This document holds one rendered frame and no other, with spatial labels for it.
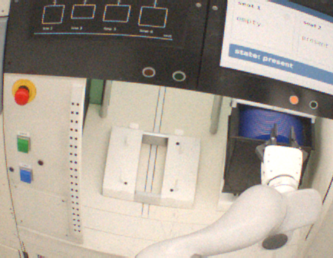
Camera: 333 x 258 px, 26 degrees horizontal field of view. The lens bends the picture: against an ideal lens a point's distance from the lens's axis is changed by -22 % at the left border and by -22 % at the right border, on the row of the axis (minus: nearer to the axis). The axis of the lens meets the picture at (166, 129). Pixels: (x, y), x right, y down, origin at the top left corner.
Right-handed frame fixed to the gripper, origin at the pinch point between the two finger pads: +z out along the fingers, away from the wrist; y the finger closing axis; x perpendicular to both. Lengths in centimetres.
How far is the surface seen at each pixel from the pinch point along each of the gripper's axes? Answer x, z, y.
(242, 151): -10.9, 4.6, -8.2
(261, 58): 32.2, -15.2, -10.9
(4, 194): -19, -15, -63
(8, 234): -38, -15, -65
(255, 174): -17.7, 4.6, -3.6
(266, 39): 37.3, -15.2, -10.3
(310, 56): 36.4, -15.3, -0.4
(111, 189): -28.8, 4.9, -35.3
